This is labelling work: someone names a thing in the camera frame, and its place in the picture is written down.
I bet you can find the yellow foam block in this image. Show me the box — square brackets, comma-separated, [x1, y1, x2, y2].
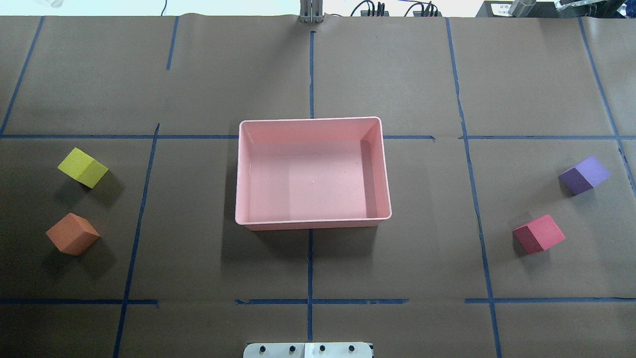
[57, 147, 108, 189]

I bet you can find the purple foam block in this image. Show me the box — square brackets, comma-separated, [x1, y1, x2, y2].
[558, 156, 611, 195]

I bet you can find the pink plastic bin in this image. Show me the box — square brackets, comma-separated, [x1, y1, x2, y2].
[235, 116, 393, 231]

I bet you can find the red foam block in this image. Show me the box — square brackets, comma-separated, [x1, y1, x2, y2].
[513, 214, 566, 255]

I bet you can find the black box under cup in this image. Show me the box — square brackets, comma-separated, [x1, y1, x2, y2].
[475, 0, 559, 18]

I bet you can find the orange foam block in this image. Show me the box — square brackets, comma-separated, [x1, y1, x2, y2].
[46, 213, 100, 256]

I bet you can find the metal cup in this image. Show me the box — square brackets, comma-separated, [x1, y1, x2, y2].
[507, 0, 537, 18]

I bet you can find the aluminium frame post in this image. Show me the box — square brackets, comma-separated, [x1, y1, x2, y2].
[298, 0, 324, 23]

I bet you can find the metal base plate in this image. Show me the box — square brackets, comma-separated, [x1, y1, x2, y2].
[242, 342, 374, 358]

